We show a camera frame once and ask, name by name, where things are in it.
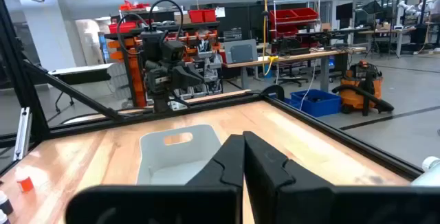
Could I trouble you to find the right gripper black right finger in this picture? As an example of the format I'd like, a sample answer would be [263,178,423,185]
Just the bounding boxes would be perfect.
[243,130,440,224]

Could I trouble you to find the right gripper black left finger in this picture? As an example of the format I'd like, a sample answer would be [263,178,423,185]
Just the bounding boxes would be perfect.
[65,133,245,224]

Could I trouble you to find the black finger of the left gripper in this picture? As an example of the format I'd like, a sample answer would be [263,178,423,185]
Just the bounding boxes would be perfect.
[170,64,190,91]
[185,67,206,89]

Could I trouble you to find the small yellow-label orange dropper bottle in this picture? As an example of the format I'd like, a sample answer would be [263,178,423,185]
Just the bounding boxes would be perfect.
[15,167,35,194]

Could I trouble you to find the gray monitor back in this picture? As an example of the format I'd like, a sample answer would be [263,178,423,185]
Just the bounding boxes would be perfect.
[223,38,259,65]

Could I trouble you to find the red storage bin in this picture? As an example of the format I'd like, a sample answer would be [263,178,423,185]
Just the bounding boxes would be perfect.
[108,21,138,34]
[202,8,217,23]
[291,7,320,21]
[188,9,205,24]
[269,9,298,25]

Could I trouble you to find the white table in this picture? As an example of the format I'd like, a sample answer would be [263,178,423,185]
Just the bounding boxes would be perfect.
[47,62,115,114]

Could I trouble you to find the black office chair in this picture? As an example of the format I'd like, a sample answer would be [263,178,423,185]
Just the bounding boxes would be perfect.
[274,58,310,88]

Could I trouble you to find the blue plastic floor bin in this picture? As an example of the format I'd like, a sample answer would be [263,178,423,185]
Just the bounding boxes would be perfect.
[290,89,342,118]

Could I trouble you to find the long wooden workbench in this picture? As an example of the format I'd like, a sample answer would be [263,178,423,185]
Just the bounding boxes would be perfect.
[222,46,368,93]

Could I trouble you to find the orange shop vacuum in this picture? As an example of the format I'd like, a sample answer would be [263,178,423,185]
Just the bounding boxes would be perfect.
[331,60,395,117]

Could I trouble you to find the white cup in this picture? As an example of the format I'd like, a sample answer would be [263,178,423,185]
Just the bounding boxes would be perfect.
[410,155,440,187]

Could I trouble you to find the silver aluminium bar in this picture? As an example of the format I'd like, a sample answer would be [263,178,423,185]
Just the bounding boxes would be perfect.
[12,106,33,161]

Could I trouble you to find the small wooden desk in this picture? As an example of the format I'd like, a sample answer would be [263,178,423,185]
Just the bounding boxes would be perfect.
[357,27,417,58]

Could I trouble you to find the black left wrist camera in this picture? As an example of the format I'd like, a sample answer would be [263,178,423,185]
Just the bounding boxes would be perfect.
[160,40,187,64]

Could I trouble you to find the silver base bracket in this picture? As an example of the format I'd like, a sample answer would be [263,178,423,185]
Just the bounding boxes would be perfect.
[167,99,189,112]

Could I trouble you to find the white plastic handled bin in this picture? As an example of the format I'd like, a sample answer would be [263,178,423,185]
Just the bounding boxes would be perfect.
[136,124,223,186]

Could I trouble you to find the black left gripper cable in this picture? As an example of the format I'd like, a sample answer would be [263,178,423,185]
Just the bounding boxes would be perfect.
[115,0,185,57]

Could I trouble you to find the yellow workshop drop cable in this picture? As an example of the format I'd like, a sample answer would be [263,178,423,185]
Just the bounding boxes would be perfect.
[260,0,280,78]

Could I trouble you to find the white wire shelf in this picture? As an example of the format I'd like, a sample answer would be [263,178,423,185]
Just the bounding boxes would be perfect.
[272,0,322,43]

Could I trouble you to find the white floor cable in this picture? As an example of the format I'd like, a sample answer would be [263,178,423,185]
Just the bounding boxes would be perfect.
[298,58,319,111]

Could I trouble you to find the black aluminium table frame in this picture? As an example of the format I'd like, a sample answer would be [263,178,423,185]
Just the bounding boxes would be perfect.
[0,0,424,180]

